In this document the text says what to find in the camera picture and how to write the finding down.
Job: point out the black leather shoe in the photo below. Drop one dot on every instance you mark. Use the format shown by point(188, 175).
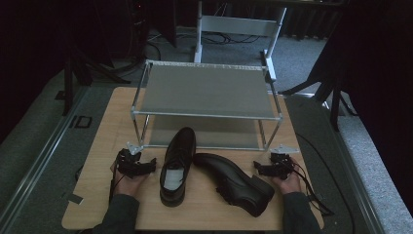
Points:
point(235, 182)
point(178, 162)

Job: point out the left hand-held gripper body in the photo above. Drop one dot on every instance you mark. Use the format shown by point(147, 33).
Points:
point(128, 164)

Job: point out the white metal desk frame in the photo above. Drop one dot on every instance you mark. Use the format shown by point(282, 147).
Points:
point(238, 25)

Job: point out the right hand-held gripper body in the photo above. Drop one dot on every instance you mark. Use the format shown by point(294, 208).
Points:
point(281, 165)

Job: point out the person's left hand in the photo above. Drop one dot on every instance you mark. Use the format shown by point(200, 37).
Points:
point(130, 185)

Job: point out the black tripod stand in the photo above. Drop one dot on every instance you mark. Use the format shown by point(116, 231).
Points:
point(68, 87)
point(334, 100)

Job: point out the metal shoe rack grey shelves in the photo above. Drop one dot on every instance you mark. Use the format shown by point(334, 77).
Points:
point(207, 92)

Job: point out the grey tape strip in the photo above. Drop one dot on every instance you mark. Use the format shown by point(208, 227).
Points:
point(74, 198)

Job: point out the person's right hand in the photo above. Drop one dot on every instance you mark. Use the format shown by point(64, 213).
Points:
point(289, 185)

